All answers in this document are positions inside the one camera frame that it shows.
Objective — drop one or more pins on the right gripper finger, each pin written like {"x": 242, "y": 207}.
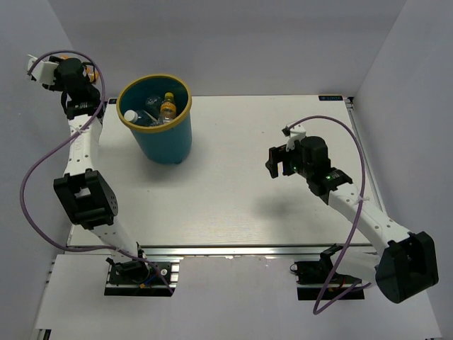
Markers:
{"x": 272, "y": 162}
{"x": 285, "y": 158}

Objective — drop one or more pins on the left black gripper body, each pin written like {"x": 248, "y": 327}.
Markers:
{"x": 56, "y": 84}

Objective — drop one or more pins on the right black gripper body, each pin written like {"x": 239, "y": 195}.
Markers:
{"x": 300, "y": 168}

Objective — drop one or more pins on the small bottle yellow cap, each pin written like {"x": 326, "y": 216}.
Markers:
{"x": 92, "y": 72}

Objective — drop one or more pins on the clear square juice bottle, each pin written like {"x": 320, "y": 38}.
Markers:
{"x": 141, "y": 118}

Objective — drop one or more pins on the clear bottle blue label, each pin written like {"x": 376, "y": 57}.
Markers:
{"x": 153, "y": 104}

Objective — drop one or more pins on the orange juice bottle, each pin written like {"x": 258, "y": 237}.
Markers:
{"x": 168, "y": 110}

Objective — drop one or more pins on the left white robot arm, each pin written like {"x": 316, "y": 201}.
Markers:
{"x": 85, "y": 195}

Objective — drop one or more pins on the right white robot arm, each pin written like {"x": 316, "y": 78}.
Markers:
{"x": 403, "y": 264}

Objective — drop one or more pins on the teal bin with yellow rim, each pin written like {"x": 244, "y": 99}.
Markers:
{"x": 169, "y": 143}

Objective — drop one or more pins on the blue table corner label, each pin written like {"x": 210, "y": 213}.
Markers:
{"x": 330, "y": 98}

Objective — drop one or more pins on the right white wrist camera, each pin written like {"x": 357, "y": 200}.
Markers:
{"x": 294, "y": 132}

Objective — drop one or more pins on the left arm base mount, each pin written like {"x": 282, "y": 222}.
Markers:
{"x": 139, "y": 279}

